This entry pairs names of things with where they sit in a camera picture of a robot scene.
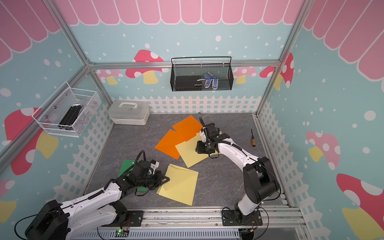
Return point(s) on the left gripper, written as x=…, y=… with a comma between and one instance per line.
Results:
x=159, y=176

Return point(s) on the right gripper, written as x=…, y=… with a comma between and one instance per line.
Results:
x=199, y=148

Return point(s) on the yellow paper sheet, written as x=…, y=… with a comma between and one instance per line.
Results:
x=187, y=151
x=182, y=185

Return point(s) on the green paper sheet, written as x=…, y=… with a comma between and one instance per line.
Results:
x=126, y=164

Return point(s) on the yellow paper sheet bottom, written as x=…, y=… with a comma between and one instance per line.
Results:
x=187, y=151

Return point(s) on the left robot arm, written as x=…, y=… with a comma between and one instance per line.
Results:
x=103, y=207

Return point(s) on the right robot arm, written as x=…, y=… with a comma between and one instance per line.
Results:
x=260, y=181

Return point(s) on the orange paper sheet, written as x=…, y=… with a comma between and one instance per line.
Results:
x=187, y=128
x=167, y=144

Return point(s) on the small green circuit board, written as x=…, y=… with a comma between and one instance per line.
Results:
x=122, y=233

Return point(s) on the black box in mesh basket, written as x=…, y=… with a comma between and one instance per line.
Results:
x=187, y=83

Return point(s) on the blue white item in basket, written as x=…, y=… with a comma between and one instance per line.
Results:
x=209, y=81

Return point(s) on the white plastic storage box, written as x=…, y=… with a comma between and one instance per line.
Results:
x=127, y=112

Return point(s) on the black item in white basket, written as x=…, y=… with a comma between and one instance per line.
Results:
x=69, y=118

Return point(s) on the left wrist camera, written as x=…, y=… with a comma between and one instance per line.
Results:
x=154, y=165

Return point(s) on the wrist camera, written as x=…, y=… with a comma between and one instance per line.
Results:
x=154, y=165
x=209, y=132

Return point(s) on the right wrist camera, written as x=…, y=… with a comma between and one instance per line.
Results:
x=209, y=132

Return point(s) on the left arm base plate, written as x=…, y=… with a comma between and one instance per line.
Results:
x=132, y=219

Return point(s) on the screwdriver with wooden handle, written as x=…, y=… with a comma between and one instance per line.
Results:
x=253, y=138

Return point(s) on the black wire mesh basket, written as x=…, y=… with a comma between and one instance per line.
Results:
x=219, y=66

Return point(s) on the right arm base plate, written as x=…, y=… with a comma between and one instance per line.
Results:
x=235, y=218

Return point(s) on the aluminium front rail frame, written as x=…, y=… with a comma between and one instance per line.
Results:
x=279, y=223

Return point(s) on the white wire basket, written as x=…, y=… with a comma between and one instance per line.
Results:
x=52, y=111

